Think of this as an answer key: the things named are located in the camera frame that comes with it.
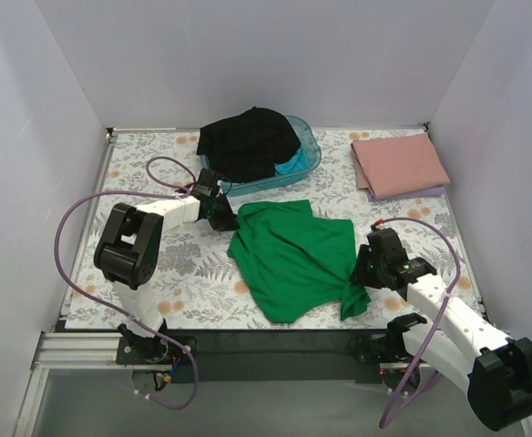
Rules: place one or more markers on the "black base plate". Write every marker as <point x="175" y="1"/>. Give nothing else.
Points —
<point x="363" y="355"/>

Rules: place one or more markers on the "green t-shirt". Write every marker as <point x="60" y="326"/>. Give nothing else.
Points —
<point x="294" y="262"/>

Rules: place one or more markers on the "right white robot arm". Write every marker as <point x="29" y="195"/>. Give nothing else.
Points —
<point x="491" y="368"/>

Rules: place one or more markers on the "blue plastic basket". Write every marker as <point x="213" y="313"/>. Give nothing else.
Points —
<point x="311" y="148"/>

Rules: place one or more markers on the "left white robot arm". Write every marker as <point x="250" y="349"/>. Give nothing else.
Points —
<point x="128" y="250"/>

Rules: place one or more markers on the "aluminium frame rail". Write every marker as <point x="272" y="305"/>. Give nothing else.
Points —
<point x="76" y="351"/>

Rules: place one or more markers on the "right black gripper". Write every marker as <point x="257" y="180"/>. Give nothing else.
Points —
<point x="362" y="270"/>

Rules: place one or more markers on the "light blue t-shirt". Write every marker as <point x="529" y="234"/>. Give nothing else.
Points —
<point x="298" y="162"/>

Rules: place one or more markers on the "black t-shirt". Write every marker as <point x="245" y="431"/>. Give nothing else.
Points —
<point x="245" y="148"/>

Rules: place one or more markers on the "folded lavender t-shirt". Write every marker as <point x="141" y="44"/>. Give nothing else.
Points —
<point x="423" y="193"/>

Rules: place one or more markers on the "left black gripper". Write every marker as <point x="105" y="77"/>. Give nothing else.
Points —
<point x="222" y="215"/>

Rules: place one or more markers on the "folded pink t-shirt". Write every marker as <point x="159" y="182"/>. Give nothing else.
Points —
<point x="395" y="165"/>

